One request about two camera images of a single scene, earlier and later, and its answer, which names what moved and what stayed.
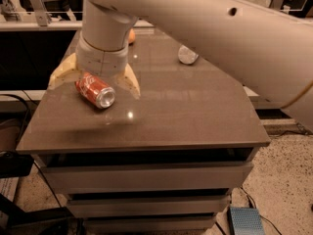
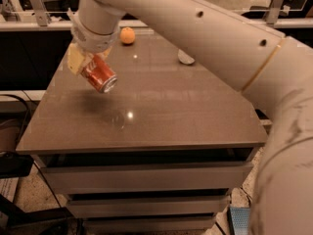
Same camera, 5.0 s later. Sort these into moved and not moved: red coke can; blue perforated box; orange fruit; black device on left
Moved: red coke can
Not moved: black device on left; orange fruit; blue perforated box
